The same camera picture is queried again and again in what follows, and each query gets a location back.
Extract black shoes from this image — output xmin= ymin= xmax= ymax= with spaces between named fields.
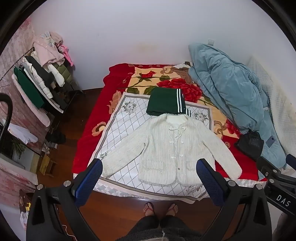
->
xmin=45 ymin=129 xmax=66 ymax=144

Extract green hanging garment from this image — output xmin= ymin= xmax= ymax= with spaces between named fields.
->
xmin=13 ymin=66 xmax=45 ymax=109

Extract brown cloth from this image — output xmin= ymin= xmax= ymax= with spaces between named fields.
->
xmin=171 ymin=65 xmax=193 ymax=84

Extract green potted plant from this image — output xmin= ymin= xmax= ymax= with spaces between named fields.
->
xmin=10 ymin=137 xmax=27 ymax=161

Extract white cloth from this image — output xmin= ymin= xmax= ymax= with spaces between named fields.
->
xmin=9 ymin=124 xmax=38 ymax=143

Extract black curved tube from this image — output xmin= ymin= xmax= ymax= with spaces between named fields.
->
xmin=0 ymin=93 xmax=13 ymax=141

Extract small wooden stool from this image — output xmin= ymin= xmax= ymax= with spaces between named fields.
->
xmin=39 ymin=154 xmax=58 ymax=178

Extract white fuzzy jacket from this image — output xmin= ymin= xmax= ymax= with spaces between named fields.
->
xmin=100 ymin=113 xmax=242 ymax=186

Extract white hanging garment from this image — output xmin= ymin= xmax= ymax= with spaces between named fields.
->
xmin=47 ymin=62 xmax=65 ymax=87

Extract person's right foot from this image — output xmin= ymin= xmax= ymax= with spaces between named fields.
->
xmin=167 ymin=203 xmax=179 ymax=216

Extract red floral blanket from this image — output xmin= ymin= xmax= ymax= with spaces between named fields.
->
xmin=72 ymin=63 xmax=260 ymax=181

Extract person's foot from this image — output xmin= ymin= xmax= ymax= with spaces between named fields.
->
xmin=143 ymin=202 xmax=155 ymax=216
xmin=167 ymin=203 xmax=179 ymax=216

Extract pink clothes hangers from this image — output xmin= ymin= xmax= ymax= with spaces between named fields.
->
xmin=58 ymin=44 xmax=74 ymax=66

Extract black metal clothes rack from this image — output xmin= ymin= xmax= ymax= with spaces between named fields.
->
xmin=0 ymin=46 xmax=84 ymax=144

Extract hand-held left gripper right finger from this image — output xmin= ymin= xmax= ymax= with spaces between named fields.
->
xmin=196 ymin=159 xmax=273 ymax=241

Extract white puffer vest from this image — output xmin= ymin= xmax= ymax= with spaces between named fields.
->
xmin=23 ymin=57 xmax=54 ymax=100

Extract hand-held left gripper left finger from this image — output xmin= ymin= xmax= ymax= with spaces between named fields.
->
xmin=26 ymin=159 xmax=103 ymax=241

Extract person's left foot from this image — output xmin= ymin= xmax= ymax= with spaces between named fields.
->
xmin=143 ymin=202 xmax=155 ymax=216

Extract white grid-patterned floral sheet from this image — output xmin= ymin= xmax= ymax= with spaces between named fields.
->
xmin=73 ymin=91 xmax=266 ymax=204

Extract person's right forearm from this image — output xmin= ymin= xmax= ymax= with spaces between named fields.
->
xmin=272 ymin=211 xmax=295 ymax=241

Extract folded green striped garment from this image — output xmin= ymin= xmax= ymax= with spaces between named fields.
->
xmin=146 ymin=87 xmax=192 ymax=117

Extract blue quilt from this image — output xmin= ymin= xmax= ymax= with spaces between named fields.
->
xmin=188 ymin=43 xmax=288 ymax=181

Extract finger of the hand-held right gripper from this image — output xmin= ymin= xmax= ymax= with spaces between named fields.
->
xmin=285 ymin=153 xmax=296 ymax=171
xmin=257 ymin=156 xmax=283 ymax=179

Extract brown box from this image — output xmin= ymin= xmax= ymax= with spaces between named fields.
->
xmin=18 ymin=189 xmax=33 ymax=212

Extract black hanging garment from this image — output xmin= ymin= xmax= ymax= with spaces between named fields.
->
xmin=25 ymin=56 xmax=70 ymax=110

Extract black plastic bag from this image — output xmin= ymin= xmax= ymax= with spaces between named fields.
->
xmin=234 ymin=131 xmax=264 ymax=161

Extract pink fluffy garment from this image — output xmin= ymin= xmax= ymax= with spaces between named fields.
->
xmin=33 ymin=31 xmax=65 ymax=66

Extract olive puffer jacket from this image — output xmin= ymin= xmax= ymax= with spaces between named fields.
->
xmin=55 ymin=62 xmax=74 ymax=87

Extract white textured headboard cushion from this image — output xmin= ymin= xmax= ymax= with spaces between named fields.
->
xmin=246 ymin=56 xmax=296 ymax=158

